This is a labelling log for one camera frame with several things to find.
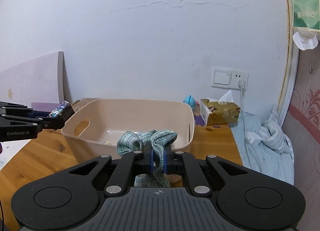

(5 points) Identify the cartoon printed small box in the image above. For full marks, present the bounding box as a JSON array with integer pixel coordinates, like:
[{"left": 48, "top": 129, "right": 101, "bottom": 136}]
[{"left": 48, "top": 100, "right": 75, "bottom": 122}]

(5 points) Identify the green checked cloth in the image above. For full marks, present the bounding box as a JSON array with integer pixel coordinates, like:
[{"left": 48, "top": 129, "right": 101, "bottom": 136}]
[{"left": 117, "top": 130, "right": 178, "bottom": 188}]

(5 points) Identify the beige plastic storage bin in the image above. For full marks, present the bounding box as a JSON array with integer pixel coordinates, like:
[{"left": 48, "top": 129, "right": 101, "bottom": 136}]
[{"left": 61, "top": 99, "right": 195, "bottom": 163}]

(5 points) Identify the pink purple board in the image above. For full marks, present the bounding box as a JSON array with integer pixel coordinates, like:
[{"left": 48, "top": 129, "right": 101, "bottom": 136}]
[{"left": 1, "top": 51, "right": 65, "bottom": 111}]

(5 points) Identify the gold tissue box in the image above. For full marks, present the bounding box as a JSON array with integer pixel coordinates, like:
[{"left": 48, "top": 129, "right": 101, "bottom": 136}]
[{"left": 200, "top": 90, "right": 241, "bottom": 126}]

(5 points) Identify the light blue quilt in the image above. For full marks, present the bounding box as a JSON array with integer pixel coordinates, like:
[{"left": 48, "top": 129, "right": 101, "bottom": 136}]
[{"left": 230, "top": 106, "right": 295, "bottom": 185}]

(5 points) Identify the green tissue pack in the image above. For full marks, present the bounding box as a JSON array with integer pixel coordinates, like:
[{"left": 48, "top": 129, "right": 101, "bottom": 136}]
[{"left": 292, "top": 0, "right": 319, "bottom": 51}]

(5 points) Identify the white wall switch socket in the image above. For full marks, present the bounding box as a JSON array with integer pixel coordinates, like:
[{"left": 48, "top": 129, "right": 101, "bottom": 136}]
[{"left": 211, "top": 67, "right": 249, "bottom": 91}]

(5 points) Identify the bed headboard cream frame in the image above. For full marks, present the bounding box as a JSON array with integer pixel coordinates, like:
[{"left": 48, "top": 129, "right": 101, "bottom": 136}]
[{"left": 276, "top": 0, "right": 320, "bottom": 231}]

